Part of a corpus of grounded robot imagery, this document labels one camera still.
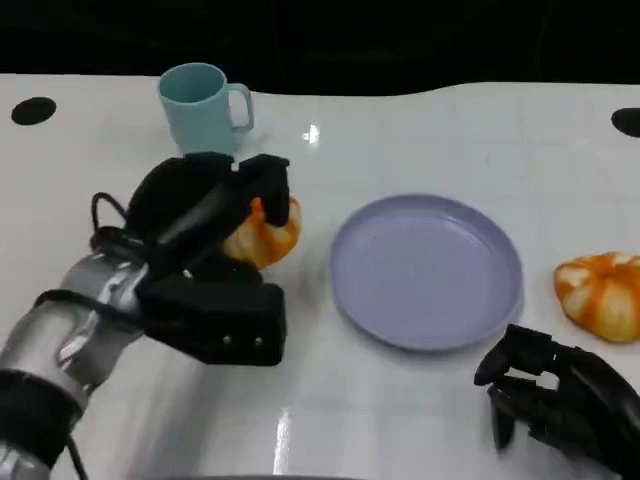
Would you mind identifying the black table cable hole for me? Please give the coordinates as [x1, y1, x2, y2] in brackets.
[610, 107, 640, 137]
[10, 96, 57, 127]

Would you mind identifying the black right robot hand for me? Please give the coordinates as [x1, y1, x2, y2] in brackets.
[473, 323, 640, 480]

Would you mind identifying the pale green mug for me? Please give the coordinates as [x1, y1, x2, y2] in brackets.
[157, 62, 255, 154]

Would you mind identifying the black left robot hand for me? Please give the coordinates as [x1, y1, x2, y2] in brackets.
[124, 152, 293, 284]

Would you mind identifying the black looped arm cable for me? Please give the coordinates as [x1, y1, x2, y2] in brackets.
[89, 192, 161, 261]

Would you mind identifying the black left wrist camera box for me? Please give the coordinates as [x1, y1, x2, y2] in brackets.
[135, 272, 289, 368]

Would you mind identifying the lilac plate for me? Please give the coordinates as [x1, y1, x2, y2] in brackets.
[328, 193, 524, 353]

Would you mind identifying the orange and white bread roll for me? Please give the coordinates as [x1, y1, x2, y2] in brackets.
[219, 195, 304, 271]
[553, 251, 640, 344]

